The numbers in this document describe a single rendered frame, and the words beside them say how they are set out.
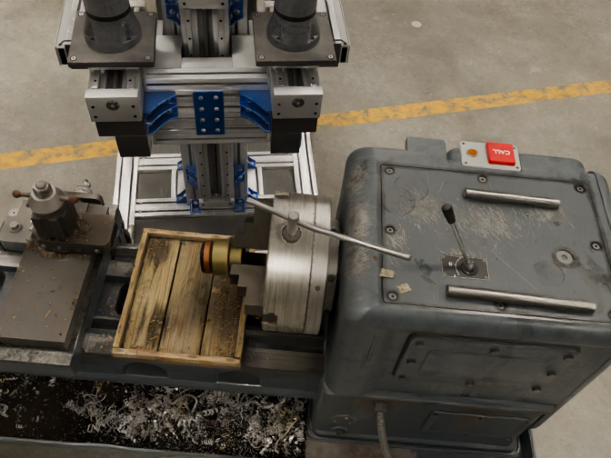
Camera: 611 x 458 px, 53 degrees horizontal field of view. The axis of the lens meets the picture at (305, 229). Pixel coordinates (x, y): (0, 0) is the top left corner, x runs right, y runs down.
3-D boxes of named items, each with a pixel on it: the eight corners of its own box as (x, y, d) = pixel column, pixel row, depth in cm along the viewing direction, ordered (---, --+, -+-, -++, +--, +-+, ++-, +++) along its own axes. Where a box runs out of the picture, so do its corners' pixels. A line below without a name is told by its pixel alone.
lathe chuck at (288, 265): (308, 230, 162) (318, 168, 133) (299, 349, 148) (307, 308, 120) (274, 227, 161) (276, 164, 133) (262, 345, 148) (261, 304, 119)
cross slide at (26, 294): (114, 204, 165) (111, 194, 162) (68, 352, 140) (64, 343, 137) (51, 198, 165) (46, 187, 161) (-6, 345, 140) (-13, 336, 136)
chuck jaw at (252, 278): (282, 265, 136) (277, 311, 129) (280, 279, 140) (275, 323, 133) (232, 261, 136) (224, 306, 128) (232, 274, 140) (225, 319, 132)
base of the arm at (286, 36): (265, 18, 179) (265, -13, 171) (316, 18, 181) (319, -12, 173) (268, 52, 170) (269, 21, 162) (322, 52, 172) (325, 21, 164)
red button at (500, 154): (509, 149, 143) (513, 143, 141) (513, 169, 140) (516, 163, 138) (484, 146, 143) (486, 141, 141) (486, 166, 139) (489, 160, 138)
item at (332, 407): (457, 371, 245) (540, 249, 175) (468, 499, 217) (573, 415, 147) (306, 358, 243) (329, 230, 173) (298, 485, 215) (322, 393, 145)
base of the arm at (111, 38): (87, 18, 173) (80, -14, 165) (143, 18, 175) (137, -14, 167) (82, 53, 164) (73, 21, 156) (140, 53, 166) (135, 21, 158)
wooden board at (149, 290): (255, 246, 168) (256, 237, 165) (240, 371, 147) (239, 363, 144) (145, 235, 167) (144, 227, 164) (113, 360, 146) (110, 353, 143)
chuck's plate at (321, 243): (322, 232, 162) (335, 170, 133) (314, 350, 148) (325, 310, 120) (308, 230, 161) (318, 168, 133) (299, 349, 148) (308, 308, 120)
